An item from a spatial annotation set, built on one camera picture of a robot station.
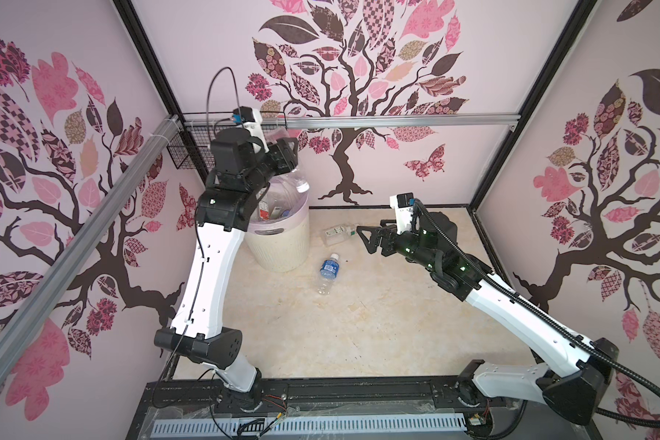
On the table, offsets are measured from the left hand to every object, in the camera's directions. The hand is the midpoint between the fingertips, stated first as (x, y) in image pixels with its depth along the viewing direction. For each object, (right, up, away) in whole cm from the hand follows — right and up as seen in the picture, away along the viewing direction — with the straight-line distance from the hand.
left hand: (291, 147), depth 63 cm
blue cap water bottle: (-10, -13, +32) cm, 36 cm away
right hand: (+20, -17, +5) cm, 27 cm away
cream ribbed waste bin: (-6, -26, +25) cm, 37 cm away
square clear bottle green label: (+11, -21, +41) cm, 47 cm away
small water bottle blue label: (+8, -33, +32) cm, 47 cm away
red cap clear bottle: (-14, -13, +27) cm, 33 cm away
